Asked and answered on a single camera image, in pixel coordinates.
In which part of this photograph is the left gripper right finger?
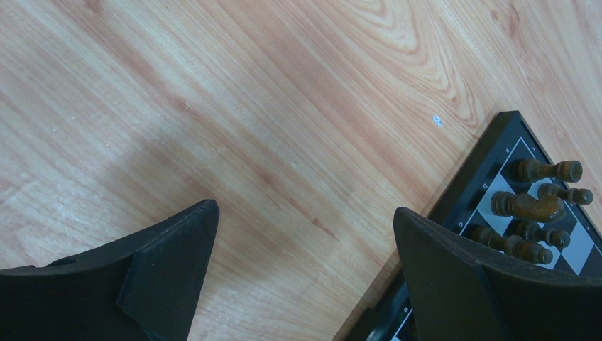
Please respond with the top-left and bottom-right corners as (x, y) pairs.
(393, 207), (601, 340)

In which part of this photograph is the dark chess bishop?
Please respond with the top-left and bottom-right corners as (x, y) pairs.
(470, 225), (554, 264)

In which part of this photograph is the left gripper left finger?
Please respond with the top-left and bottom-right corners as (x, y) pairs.
(1, 200), (220, 340)

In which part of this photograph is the dark chess knight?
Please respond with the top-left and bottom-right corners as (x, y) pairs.
(491, 191), (566, 223)

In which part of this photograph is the dark chess pawn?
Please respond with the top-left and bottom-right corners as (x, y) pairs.
(538, 183), (593, 205)
(515, 221), (571, 249)
(517, 159), (584, 183)

